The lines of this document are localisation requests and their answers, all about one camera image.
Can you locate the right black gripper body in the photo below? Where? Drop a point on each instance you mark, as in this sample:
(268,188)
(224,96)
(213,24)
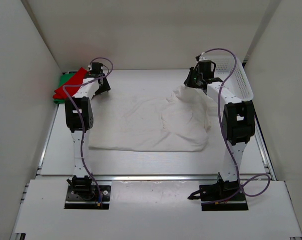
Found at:
(200,76)

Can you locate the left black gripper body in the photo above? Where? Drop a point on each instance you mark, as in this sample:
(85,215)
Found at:
(103,75)

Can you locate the red t shirt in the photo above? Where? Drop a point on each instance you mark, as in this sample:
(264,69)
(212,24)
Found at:
(77,79)

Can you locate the green t shirt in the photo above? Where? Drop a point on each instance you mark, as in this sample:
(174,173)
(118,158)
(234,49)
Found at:
(59,95)

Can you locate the white t shirt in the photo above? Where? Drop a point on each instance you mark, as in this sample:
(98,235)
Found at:
(176,123)

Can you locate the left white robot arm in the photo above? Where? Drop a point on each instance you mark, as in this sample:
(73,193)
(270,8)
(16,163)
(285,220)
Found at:
(79,120)

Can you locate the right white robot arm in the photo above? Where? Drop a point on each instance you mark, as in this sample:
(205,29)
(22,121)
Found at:
(236,119)

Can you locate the white plastic basket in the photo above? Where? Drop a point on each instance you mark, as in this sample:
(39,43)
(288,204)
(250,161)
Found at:
(238,82)

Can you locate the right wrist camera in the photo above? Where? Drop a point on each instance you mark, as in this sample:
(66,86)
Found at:
(200,57)

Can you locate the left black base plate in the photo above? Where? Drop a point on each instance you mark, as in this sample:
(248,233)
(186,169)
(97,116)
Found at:
(103,200)

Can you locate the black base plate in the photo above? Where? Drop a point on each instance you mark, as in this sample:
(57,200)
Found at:
(103,200)
(216,198)

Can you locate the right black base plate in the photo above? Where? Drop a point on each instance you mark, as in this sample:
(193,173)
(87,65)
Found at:
(216,198)

